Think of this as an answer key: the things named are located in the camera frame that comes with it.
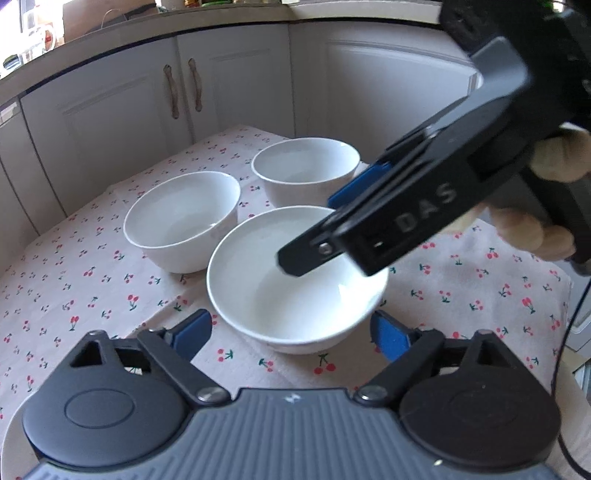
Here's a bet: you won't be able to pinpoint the wooden cutting board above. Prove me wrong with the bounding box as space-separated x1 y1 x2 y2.
62 0 160 31

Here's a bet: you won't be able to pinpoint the black cable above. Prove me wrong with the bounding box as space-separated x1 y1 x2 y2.
549 272 591 480

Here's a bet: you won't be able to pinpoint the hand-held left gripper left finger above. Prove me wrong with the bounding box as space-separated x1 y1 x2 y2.
69 309 232 408

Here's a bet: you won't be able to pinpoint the white kitchen cabinets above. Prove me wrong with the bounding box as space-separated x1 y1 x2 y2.
0 21 485 241

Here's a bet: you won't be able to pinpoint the person's right hand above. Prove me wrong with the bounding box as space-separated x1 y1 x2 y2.
487 128 591 265

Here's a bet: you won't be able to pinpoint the bronze cabinet handle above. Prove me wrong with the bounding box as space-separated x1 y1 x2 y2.
163 64 180 119
187 58 204 113

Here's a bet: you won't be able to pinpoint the cherry print tablecloth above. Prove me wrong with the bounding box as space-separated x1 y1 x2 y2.
0 124 575 435

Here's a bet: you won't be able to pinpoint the white bowl with pink flowers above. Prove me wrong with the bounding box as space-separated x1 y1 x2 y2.
206 206 389 356

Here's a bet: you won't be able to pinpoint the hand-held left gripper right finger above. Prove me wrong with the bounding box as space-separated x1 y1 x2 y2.
353 310 518 408

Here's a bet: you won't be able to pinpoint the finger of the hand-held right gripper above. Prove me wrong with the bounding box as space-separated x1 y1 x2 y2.
327 37 531 209
276 122 533 278

